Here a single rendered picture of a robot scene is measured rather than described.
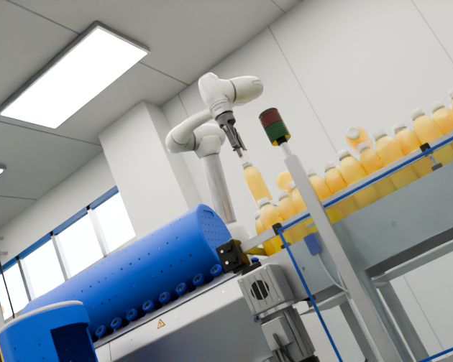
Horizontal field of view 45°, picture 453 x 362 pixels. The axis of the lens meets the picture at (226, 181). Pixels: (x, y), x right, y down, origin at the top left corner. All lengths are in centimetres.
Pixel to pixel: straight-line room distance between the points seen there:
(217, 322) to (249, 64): 374
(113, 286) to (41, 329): 38
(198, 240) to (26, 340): 63
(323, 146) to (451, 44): 131
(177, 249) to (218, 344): 35
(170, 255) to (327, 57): 338
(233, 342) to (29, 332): 65
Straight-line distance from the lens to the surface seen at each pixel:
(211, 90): 230
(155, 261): 199
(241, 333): 189
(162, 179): 523
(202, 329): 192
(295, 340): 158
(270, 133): 160
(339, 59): 498
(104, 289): 211
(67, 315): 184
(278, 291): 157
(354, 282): 149
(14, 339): 184
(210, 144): 282
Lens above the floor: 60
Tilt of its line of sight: 19 degrees up
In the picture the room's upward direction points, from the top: 24 degrees counter-clockwise
